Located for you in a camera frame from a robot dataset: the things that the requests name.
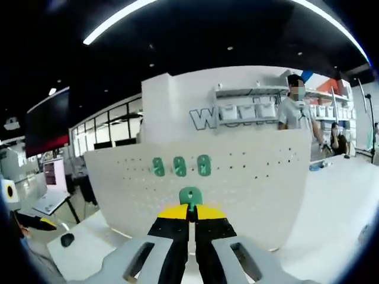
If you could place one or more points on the green hook assembly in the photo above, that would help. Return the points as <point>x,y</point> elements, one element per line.
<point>179,167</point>
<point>191,195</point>
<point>203,165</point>
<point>157,167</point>

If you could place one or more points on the black tripod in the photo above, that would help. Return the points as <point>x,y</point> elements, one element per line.
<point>370,124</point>

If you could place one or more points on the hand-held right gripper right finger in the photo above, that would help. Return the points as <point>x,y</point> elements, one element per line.
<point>225,260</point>

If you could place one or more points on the white perforated mounting plate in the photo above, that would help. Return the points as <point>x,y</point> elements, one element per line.
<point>251,207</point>

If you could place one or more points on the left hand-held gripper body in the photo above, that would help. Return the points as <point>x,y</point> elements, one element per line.
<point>12,192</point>

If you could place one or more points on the open laptop pink screen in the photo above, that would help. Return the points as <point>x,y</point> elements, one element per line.
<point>54,173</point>

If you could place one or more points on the small table black legs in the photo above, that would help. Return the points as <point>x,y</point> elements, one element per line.
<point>56,198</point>

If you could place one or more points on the black wall screen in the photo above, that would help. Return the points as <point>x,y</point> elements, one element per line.
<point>47,124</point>

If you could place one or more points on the white metal storage shelf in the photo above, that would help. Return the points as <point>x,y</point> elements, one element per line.
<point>251,90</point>

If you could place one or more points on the black desk monitor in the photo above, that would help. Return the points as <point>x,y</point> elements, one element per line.
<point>103,145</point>
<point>125,143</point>

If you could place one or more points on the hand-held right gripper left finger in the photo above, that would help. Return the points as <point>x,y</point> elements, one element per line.
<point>130,260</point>

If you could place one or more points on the ceiling light strip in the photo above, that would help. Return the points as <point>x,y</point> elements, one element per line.
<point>118,17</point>

